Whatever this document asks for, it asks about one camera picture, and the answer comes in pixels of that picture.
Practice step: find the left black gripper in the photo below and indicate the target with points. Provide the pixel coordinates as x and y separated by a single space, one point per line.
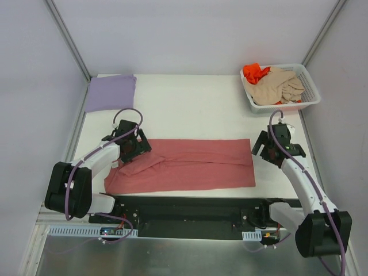
137 151

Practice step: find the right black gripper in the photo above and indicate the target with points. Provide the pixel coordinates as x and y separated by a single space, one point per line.
266 152

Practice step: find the pink t shirt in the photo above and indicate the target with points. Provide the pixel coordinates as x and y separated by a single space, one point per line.
181 165

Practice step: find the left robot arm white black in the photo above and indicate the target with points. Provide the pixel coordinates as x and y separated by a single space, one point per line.
70 189

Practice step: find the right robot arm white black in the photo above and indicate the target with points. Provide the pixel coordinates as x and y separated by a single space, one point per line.
321 229

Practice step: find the beige t shirt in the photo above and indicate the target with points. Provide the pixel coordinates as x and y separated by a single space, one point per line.
276 87

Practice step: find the white plastic basket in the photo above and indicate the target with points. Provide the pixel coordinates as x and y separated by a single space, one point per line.
309 97

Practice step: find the folded purple t shirt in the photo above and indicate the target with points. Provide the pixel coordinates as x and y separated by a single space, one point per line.
110 93

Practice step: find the orange t shirt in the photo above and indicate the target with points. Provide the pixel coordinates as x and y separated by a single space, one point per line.
254 72

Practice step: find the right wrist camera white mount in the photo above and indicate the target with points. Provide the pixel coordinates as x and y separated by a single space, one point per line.
291 129

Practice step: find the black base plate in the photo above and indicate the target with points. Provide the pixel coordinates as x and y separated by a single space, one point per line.
192 217

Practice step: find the right white cable duct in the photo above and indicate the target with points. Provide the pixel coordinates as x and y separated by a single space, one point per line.
259 235

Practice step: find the white cable duct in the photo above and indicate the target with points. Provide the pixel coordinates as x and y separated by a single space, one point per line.
259 235
80 231

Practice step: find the left white cable duct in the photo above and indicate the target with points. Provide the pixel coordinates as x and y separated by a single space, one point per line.
80 231

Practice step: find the left aluminium frame post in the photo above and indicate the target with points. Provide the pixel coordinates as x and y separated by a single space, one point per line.
69 41

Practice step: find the aluminium frame post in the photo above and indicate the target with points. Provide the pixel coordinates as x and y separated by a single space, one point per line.
332 17
69 41

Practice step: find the right aluminium frame post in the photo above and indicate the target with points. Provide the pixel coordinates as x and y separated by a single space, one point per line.
332 17

